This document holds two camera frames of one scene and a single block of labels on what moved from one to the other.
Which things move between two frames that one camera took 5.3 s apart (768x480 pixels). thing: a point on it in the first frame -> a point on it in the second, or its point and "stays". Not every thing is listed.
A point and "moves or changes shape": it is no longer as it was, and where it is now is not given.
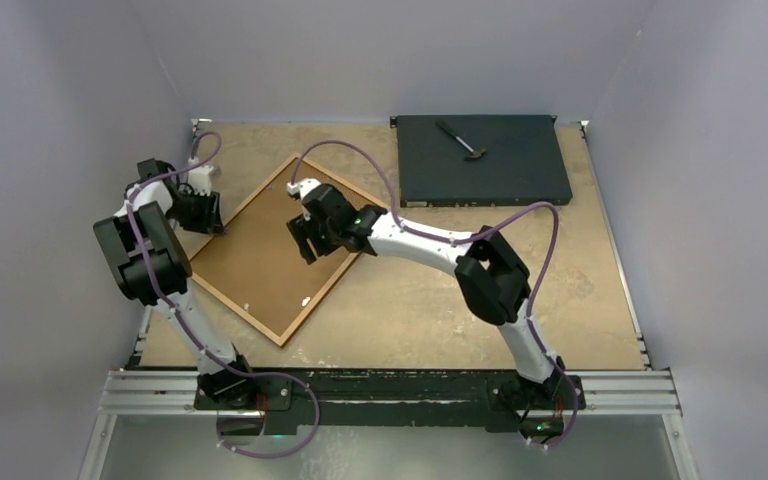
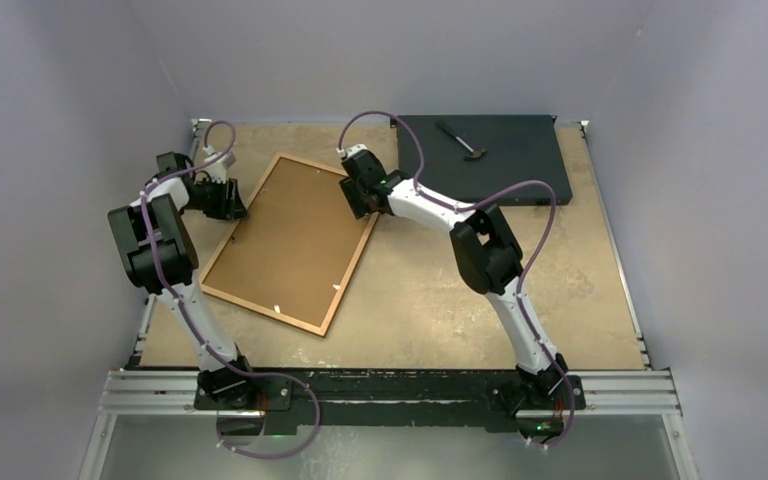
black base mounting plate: x=464 y=398 stays
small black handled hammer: x=476 y=154 stays
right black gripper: x=302 y=230 -> x=361 y=207
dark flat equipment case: x=523 y=164 stays
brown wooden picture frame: x=205 y=267 moves or changes shape
